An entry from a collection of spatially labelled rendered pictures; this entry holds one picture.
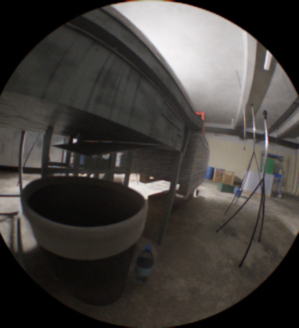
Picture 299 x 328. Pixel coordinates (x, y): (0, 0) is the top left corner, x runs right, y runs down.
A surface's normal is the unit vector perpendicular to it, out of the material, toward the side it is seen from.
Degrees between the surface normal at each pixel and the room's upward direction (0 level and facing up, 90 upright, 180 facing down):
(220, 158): 90
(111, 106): 90
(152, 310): 0
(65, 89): 90
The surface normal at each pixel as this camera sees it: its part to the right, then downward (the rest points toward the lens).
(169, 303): 0.17, -0.98
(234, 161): -0.56, -0.06
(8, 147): 0.81, 0.16
